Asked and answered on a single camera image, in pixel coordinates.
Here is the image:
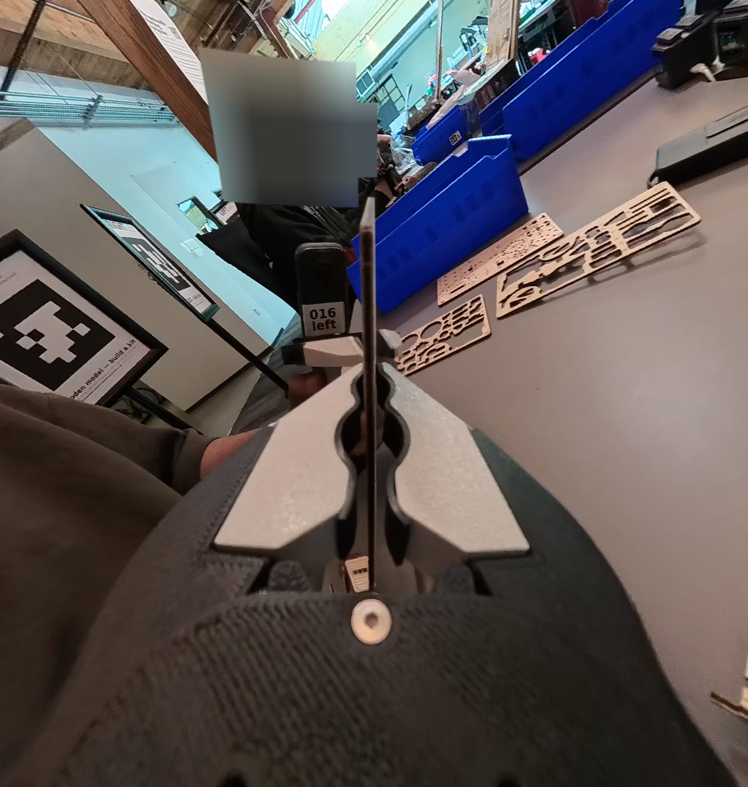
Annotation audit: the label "person's left hand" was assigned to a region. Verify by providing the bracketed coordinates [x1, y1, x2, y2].
[286, 366, 351, 409]

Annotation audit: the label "wooden sheet with fine parts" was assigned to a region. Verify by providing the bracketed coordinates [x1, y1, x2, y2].
[436, 212, 565, 307]

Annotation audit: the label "black power adapter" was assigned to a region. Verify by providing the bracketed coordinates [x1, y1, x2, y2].
[647, 98, 748, 189]

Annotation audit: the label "small wooden sheet oval cutouts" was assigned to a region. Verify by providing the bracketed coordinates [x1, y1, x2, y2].
[393, 294, 493, 377]

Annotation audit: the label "upright wooden sheet display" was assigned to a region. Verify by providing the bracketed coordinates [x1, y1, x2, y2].
[486, 0, 522, 62]

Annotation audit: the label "wooden sheet with wheel parts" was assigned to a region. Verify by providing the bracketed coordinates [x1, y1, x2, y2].
[359, 197, 378, 594]

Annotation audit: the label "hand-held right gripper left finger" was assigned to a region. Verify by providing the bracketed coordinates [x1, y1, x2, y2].
[214, 362, 370, 557]

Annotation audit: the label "framed marker poster on stand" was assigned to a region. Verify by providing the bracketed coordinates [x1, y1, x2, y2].
[80, 203, 290, 392]

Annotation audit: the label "blue plastic bin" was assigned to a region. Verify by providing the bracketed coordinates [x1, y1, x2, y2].
[411, 92, 511, 167]
[502, 0, 683, 162]
[348, 134, 530, 312]

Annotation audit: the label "framed black-white marker poster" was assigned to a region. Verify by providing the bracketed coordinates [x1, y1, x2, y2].
[0, 229, 170, 408]

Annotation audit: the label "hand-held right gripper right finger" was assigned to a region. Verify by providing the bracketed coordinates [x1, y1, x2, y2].
[377, 362, 530, 565]

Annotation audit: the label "wooden sheet with long cutouts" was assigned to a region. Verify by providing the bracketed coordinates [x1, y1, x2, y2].
[494, 181, 702, 321]

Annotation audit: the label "person's brown clothing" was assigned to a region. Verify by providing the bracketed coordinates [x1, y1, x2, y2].
[0, 381, 211, 787]

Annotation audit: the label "person's left forearm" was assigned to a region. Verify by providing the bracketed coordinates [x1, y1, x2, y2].
[183, 427, 261, 493]

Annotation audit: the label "partly built wooden model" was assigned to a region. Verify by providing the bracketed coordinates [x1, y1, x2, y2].
[336, 555, 372, 594]

